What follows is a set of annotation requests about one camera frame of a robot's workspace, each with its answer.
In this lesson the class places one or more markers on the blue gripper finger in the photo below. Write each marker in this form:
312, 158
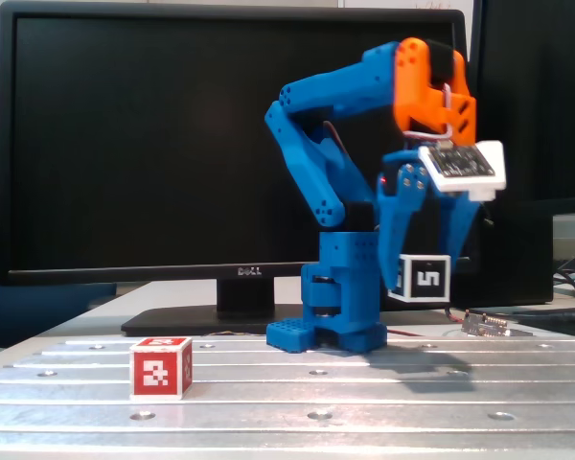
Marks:
397, 225
457, 225

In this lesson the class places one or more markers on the black cube with marker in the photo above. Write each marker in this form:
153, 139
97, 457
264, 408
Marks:
429, 280

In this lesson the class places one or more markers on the blue and orange robot arm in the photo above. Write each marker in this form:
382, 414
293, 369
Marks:
335, 91

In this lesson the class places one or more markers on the red cube with marker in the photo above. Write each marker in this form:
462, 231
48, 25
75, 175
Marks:
153, 374

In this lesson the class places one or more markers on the black computer case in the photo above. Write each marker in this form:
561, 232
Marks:
517, 259

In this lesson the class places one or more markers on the small bare circuit board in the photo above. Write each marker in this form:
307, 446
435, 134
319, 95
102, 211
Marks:
484, 328

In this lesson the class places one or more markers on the plain black monitor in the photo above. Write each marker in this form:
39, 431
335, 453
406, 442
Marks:
532, 96

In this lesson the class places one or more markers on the black Dell monitor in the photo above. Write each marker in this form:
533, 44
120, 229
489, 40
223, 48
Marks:
124, 144

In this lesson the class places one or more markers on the white mount with camera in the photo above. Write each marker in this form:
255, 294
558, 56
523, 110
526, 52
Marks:
496, 158

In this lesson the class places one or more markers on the aluminium slotted base plate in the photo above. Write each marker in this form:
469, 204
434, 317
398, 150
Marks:
287, 431

